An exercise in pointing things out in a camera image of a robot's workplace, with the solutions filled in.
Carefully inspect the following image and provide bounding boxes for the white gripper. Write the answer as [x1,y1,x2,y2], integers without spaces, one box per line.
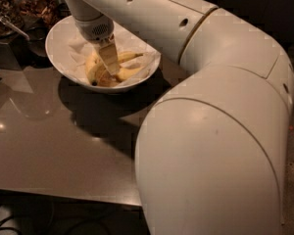
[75,15,120,75]

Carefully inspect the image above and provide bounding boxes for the yellow banana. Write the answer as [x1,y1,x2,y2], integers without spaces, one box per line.
[101,66,145,88]
[89,51,144,87]
[85,52,100,83]

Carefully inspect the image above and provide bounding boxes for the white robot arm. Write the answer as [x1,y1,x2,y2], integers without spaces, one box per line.
[66,0,294,235]

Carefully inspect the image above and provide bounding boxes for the white ceramic bowl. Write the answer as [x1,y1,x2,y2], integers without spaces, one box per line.
[45,16,161,94]

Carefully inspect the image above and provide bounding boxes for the white paper liner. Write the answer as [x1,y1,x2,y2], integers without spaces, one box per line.
[69,31,160,87]

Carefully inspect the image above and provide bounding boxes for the right glass snack jar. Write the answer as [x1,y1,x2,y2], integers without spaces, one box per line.
[10,0,62,31]

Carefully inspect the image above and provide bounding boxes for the metal scoop handle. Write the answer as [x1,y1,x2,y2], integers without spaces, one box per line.
[0,16,30,41]

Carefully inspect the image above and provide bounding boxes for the black cable on floor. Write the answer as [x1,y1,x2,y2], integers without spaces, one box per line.
[0,214,24,235]

